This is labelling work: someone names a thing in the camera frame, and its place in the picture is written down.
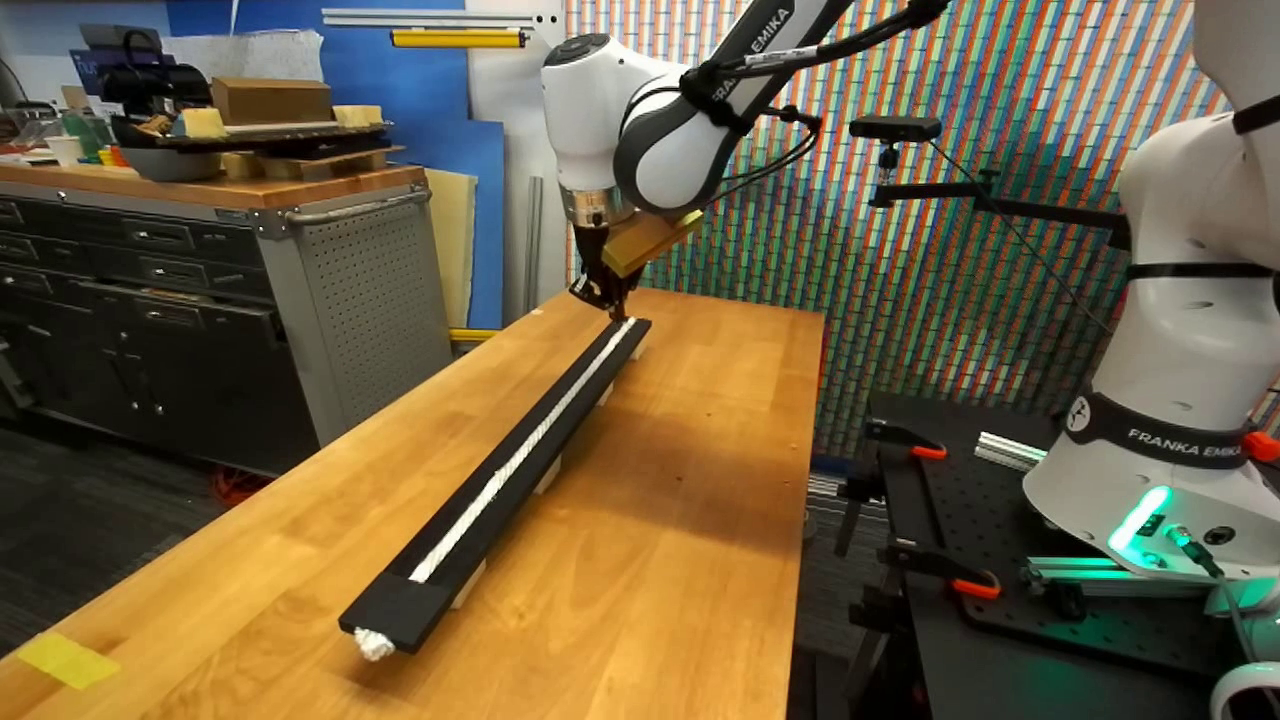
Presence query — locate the long black channel rail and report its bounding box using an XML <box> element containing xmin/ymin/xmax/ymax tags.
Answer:
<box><xmin>340</xmin><ymin>316</ymin><xmax>650</xmax><ymax>659</ymax></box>

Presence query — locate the grey metal tool cabinet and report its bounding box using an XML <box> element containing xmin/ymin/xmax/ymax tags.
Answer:
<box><xmin>0</xmin><ymin>167</ymin><xmax>451</xmax><ymax>475</ymax></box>

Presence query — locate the yellow tape patch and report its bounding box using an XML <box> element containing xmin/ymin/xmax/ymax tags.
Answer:
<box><xmin>22</xmin><ymin>634</ymin><xmax>122</xmax><ymax>694</ymax></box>

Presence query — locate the blue foam board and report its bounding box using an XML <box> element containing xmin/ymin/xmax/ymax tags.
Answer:
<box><xmin>166</xmin><ymin>0</ymin><xmax>507</xmax><ymax>330</ymax></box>

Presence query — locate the orange black clamp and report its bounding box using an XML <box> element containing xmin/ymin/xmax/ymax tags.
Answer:
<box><xmin>863</xmin><ymin>415</ymin><xmax>950</xmax><ymax>463</ymax></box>
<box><xmin>879</xmin><ymin>535</ymin><xmax>1006</xmax><ymax>603</ymax></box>

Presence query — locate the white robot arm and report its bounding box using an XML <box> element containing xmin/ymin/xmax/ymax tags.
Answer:
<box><xmin>539</xmin><ymin>0</ymin><xmax>1280</xmax><ymax>579</ymax></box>

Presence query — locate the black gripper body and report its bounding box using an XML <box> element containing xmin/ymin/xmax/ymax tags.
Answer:
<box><xmin>570</xmin><ymin>229</ymin><xmax>642</xmax><ymax>313</ymax></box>

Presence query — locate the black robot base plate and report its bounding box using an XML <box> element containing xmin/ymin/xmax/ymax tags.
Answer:
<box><xmin>870</xmin><ymin>396</ymin><xmax>1280</xmax><ymax>720</ymax></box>

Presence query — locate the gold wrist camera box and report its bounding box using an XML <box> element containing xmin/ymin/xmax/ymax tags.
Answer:
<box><xmin>605</xmin><ymin>214</ymin><xmax>699</xmax><ymax>275</ymax></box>

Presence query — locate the white rope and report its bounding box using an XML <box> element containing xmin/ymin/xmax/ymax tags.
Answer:
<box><xmin>350</xmin><ymin>316</ymin><xmax>642</xmax><ymax>668</ymax></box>

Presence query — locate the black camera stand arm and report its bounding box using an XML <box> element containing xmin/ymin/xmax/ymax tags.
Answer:
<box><xmin>847</xmin><ymin>116</ymin><xmax>1133</xmax><ymax>254</ymax></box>

